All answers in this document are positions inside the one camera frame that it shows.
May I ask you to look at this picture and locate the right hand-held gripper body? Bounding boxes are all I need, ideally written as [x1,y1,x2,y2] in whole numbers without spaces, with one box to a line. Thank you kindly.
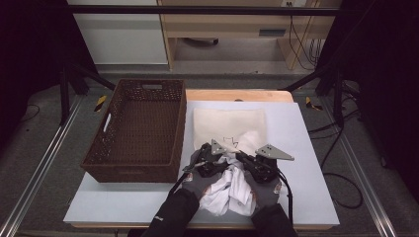
[251,143,295,184]

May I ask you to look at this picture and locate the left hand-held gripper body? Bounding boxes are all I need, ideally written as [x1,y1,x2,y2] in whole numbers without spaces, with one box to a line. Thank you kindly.
[182,138,228,179]

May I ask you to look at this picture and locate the cream mesh laundry bag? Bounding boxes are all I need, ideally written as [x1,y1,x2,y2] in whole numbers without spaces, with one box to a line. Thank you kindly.
[192,107,268,160]

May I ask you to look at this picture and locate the white shirt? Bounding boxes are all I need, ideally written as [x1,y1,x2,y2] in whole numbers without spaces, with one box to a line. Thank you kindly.
[199,129,265,217]

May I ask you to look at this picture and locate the brown woven basket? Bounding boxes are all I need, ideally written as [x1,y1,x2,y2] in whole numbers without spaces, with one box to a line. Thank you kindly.
[80,78,188,184]

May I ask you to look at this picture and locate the person's right hand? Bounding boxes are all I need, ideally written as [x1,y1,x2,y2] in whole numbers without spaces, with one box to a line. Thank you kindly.
[244,171,286,212]

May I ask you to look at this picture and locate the person's left hand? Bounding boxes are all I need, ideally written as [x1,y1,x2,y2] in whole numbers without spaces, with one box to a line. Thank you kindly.
[182,169,229,199]

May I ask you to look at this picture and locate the white table board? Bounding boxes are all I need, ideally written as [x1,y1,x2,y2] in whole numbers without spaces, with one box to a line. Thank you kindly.
[62,100,341,227]

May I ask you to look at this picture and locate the yellow tool right floor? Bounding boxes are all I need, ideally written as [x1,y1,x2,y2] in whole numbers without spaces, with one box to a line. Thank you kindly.
[304,96,324,112]

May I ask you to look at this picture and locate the yellow tool floor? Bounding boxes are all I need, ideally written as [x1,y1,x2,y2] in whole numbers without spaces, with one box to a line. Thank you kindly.
[94,95,109,114]
[304,96,324,112]

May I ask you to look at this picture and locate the black metal stand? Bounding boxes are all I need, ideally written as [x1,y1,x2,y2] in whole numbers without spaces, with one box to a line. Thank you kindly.
[282,62,346,129]
[58,63,117,126]

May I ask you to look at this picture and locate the yellow tool left floor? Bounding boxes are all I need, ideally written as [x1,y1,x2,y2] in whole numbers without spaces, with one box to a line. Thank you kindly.
[94,95,109,114]

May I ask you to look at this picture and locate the wooden desk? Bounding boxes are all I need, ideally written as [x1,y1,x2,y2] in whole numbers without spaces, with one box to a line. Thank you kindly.
[157,0,344,71]

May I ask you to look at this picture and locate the grey desk label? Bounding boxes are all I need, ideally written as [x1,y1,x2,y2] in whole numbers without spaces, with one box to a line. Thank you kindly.
[258,29,287,38]

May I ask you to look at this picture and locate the white cabinet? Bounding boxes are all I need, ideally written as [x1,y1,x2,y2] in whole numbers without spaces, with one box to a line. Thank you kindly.
[66,0,169,66]

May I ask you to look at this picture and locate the black curtain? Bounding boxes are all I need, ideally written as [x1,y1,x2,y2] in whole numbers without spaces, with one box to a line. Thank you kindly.
[0,0,97,151]
[316,0,419,205]

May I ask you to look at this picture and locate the right hand-held gripper cable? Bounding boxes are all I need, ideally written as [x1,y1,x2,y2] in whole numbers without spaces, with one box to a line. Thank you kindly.
[276,169,294,228]

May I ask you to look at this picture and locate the hand-held gripper cable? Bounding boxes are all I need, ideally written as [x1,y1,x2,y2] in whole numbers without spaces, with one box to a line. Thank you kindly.
[276,169,294,228]
[169,157,203,196]

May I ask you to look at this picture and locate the left hand-held gripper cable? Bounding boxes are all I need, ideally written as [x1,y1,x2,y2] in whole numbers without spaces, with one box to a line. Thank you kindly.
[169,157,203,196]

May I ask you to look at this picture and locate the aluminium floor rail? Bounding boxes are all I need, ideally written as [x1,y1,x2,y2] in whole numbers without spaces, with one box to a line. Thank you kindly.
[320,98,398,237]
[0,95,84,237]

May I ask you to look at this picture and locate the hanging black cables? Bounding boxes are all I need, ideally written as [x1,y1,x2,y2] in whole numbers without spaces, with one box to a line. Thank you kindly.
[288,14,323,71]

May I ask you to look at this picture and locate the black metal frame bar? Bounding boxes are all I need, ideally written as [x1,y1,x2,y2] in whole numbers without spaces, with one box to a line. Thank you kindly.
[65,4,344,17]

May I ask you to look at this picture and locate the thin black floor cable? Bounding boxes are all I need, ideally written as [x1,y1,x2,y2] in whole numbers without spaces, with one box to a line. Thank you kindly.
[20,104,41,123]

